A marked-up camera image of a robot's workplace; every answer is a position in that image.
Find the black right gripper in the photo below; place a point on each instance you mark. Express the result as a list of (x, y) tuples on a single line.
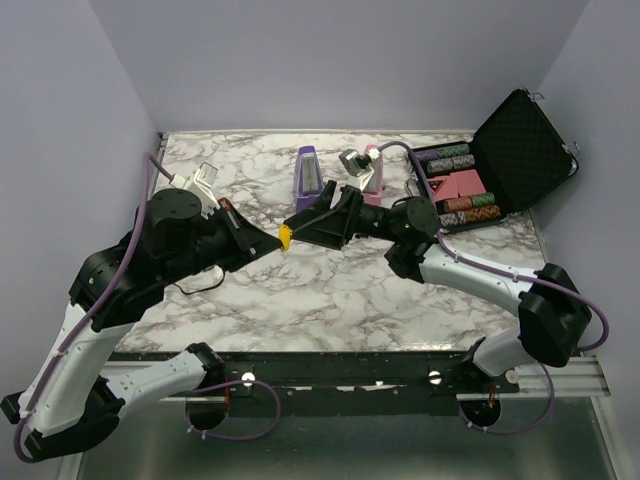
[(336, 227)]

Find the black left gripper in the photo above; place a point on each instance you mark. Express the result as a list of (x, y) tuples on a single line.
[(245, 237)]

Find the yellow-capped key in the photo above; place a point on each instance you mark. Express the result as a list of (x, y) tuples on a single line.
[(285, 236)]

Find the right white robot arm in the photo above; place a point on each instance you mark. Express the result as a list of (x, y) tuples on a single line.
[(552, 315)]

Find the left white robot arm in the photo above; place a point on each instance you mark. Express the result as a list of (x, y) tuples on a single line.
[(71, 407)]

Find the purple metronome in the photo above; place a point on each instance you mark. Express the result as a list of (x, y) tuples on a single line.
[(308, 182)]

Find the pink metronome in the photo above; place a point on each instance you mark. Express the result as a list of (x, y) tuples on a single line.
[(370, 181)]

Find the red-backed card deck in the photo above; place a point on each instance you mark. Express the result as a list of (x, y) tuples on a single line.
[(442, 188)]

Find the pink card deck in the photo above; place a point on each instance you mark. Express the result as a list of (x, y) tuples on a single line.
[(468, 182)]

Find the black poker chip case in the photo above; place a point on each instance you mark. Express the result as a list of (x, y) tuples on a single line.
[(518, 154)]

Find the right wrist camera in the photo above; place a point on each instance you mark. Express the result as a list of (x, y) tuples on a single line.
[(354, 162)]

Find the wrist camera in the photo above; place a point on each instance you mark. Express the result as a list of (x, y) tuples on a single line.
[(201, 182), (354, 162)]

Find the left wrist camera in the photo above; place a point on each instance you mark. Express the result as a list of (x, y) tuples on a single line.
[(201, 182)]

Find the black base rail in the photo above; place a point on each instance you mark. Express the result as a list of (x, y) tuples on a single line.
[(330, 384)]

